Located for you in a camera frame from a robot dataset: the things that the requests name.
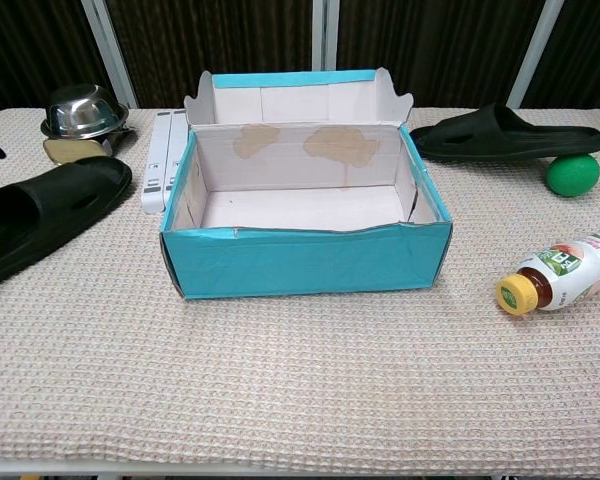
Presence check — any green foam ball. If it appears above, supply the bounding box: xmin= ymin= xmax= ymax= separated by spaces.
xmin=545 ymin=154 xmax=600 ymax=198

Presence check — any white folding stand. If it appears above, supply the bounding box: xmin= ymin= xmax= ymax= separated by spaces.
xmin=140 ymin=109 xmax=190 ymax=215

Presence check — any white metal frame pole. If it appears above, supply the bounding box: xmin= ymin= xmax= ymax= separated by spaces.
xmin=312 ymin=0 xmax=340 ymax=72
xmin=81 ymin=0 xmax=140 ymax=109
xmin=504 ymin=0 xmax=565 ymax=109

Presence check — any light blue cardboard shoe box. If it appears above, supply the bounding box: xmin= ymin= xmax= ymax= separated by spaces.
xmin=159 ymin=69 xmax=454 ymax=301

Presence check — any beige waffle tablecloth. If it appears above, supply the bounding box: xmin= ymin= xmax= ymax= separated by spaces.
xmin=0 ymin=107 xmax=600 ymax=464

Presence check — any dark brown slatted curtain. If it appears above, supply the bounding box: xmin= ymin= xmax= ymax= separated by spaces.
xmin=0 ymin=0 xmax=600 ymax=112

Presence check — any gold metal tin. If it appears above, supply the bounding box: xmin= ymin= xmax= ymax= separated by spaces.
xmin=43 ymin=130 xmax=134 ymax=167

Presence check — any tea bottle with yellow cap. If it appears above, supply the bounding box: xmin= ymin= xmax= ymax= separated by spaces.
xmin=495 ymin=227 xmax=600 ymax=317

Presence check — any black rubber slipper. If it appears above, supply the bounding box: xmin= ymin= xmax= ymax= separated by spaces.
xmin=409 ymin=103 xmax=600 ymax=164
xmin=0 ymin=155 xmax=134 ymax=294

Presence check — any stainless steel bowl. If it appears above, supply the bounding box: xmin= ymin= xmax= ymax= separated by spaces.
xmin=40 ymin=83 xmax=130 ymax=140

